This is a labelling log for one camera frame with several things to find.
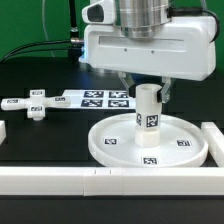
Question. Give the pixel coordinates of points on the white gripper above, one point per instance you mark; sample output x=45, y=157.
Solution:
x=150, y=37

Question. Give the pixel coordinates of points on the white round table top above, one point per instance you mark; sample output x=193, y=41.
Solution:
x=112, y=142

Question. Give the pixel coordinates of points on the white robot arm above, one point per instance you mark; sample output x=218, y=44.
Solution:
x=150, y=37

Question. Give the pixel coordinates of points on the white marker plate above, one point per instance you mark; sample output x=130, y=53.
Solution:
x=100, y=99

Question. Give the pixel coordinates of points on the white right fence bar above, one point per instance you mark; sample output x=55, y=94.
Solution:
x=215, y=139

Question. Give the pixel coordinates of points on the white fence bar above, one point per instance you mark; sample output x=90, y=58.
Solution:
x=2, y=131
x=215, y=139
x=111, y=181

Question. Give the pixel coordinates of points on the white front fence bar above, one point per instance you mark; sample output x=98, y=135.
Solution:
x=111, y=181

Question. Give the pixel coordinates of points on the white cross-shaped table base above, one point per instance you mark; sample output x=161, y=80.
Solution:
x=35, y=104

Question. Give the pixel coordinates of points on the white left fence bar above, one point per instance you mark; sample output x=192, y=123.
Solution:
x=2, y=131

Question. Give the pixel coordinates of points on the black upright cable connector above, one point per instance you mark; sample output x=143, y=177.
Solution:
x=74, y=51

